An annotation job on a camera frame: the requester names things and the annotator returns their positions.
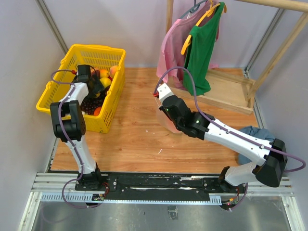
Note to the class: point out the pink shirt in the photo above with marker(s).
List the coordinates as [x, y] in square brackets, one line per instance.
[173, 41]

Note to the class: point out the clear zip top bag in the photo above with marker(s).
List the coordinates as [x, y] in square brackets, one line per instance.
[162, 117]

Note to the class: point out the green shirt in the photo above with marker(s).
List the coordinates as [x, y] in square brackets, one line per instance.
[197, 62]

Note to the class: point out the grey clothes hanger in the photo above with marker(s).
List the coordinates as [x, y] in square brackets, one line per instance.
[194, 8]

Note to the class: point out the orange yellow peach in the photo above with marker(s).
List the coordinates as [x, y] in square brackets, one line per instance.
[104, 73]

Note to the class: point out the dark purple grape bunch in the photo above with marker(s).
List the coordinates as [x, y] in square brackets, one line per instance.
[88, 105]

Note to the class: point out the small orange fruit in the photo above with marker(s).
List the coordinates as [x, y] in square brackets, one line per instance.
[97, 111]

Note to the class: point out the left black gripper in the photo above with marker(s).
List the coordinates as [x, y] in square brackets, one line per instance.
[98, 87]

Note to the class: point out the yellow plastic basket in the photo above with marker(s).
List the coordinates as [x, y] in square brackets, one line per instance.
[103, 57]

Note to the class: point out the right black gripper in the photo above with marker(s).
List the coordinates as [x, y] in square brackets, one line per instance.
[161, 107]

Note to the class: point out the yellow clothes hanger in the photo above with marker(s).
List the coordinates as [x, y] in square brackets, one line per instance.
[207, 25]

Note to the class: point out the blue crumpled cloth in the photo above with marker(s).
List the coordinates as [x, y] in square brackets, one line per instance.
[260, 133]

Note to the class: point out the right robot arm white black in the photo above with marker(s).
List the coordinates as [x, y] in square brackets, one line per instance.
[266, 165]

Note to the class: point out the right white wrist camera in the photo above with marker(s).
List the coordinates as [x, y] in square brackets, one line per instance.
[162, 92]

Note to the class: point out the pink orange peach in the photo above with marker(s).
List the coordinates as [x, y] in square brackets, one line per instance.
[113, 70]

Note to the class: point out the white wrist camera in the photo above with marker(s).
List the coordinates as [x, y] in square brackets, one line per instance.
[83, 73]
[162, 92]

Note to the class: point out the yellow lemon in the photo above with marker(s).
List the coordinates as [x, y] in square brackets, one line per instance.
[106, 82]

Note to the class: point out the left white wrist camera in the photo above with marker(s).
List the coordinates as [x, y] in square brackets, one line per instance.
[83, 73]

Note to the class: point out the wooden clothes rack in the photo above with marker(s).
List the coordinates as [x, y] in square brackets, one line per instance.
[237, 93]

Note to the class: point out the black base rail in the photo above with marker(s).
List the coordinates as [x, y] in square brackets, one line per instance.
[154, 187]

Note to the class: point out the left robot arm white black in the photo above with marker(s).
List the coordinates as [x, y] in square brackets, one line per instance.
[69, 126]

